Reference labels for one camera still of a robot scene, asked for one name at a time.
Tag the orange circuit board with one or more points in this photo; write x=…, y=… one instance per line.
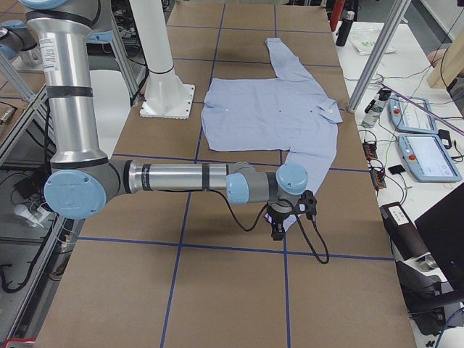
x=369, y=149
x=378, y=178

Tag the aluminium frame post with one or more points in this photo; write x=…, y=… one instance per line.
x=388, y=30

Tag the red fire extinguisher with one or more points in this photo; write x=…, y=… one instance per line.
x=337, y=9

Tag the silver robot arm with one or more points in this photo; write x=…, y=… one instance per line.
x=83, y=179

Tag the light blue striped shirt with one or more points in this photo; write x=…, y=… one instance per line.
x=290, y=112

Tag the clear plastic bottle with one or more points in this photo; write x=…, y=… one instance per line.
x=375, y=108

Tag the black drinking bottle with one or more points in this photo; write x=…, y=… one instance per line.
x=344, y=29

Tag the white paper bag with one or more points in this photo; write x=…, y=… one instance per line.
x=364, y=40

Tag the upper teach pendant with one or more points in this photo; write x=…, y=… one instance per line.
x=408, y=118

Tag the white power strip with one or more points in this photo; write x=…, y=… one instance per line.
x=33, y=219

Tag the teach pendant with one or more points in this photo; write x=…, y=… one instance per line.
x=426, y=158
x=408, y=118

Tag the lower teach pendant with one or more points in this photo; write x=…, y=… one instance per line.
x=426, y=158

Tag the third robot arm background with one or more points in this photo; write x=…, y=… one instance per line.
x=17, y=40

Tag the orange circuit board upper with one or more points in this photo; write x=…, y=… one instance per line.
x=369, y=149

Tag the black monitor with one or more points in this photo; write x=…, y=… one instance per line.
x=441, y=228

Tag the white camera pillar base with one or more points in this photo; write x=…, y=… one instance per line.
x=165, y=95

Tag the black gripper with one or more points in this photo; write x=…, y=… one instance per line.
x=277, y=222

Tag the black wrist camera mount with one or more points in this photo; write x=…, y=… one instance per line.
x=307, y=205

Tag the orange circuit board lower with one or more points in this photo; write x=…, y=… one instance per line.
x=378, y=178

